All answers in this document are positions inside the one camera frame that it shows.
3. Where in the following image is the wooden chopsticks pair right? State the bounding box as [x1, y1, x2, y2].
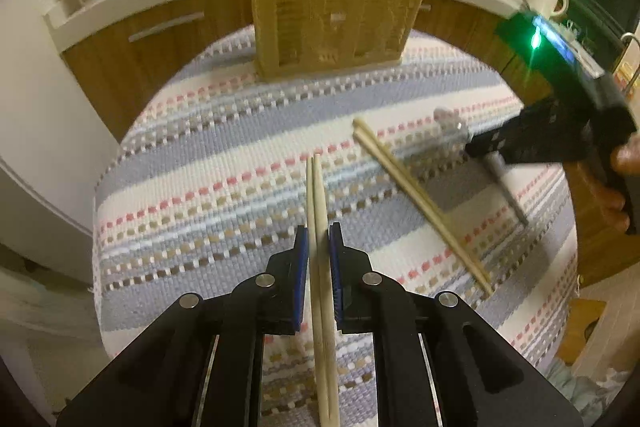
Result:
[353, 117, 494, 289]

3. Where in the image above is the wooden chopstick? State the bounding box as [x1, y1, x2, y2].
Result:
[305, 157, 327, 427]
[352, 130, 493, 299]

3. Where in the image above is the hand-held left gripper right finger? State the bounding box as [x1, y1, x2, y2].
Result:
[327, 222, 585, 427]

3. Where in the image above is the white refrigerator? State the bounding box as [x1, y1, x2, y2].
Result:
[0, 0, 120, 285]

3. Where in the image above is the wooden chopsticks pair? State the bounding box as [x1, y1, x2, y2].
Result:
[312, 153, 342, 427]
[353, 117, 494, 289]

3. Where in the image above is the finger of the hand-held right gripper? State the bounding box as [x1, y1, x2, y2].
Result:
[504, 100, 594, 144]
[464, 132, 589, 168]

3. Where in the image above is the wooden chopsticks pair front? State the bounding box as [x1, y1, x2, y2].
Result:
[312, 153, 342, 427]

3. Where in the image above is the yellow plastic utensil basket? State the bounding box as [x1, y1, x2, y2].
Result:
[245, 0, 434, 79]

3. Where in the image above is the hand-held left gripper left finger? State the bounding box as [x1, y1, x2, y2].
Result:
[56, 224, 311, 427]

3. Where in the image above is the long metal drawer handle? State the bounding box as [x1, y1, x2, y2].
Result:
[127, 12, 206, 43]

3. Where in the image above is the striped woven tablecloth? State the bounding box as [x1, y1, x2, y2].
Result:
[92, 24, 581, 427]

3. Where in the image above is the person's right hand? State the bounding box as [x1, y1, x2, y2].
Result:
[576, 142, 640, 233]

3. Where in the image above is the clear plastic spoon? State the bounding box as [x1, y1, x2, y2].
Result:
[433, 107, 529, 226]

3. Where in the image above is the grey crumpled cloth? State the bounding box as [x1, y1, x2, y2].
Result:
[544, 359, 632, 427]

